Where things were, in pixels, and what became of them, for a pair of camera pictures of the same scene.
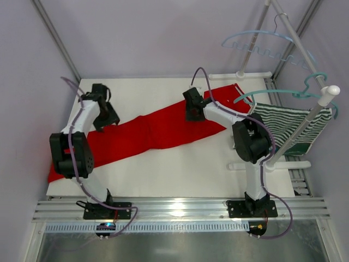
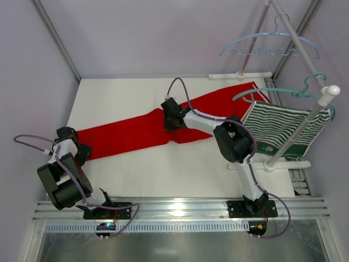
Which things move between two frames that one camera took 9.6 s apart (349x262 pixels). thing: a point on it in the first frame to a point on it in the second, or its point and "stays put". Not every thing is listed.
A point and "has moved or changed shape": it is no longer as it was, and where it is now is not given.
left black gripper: (108, 120) to (65, 132)
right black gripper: (194, 112) to (169, 121)
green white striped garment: (284, 123) stays put
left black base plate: (98, 211) stays put
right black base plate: (259, 208) stays put
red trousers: (138, 134) has moved or changed shape
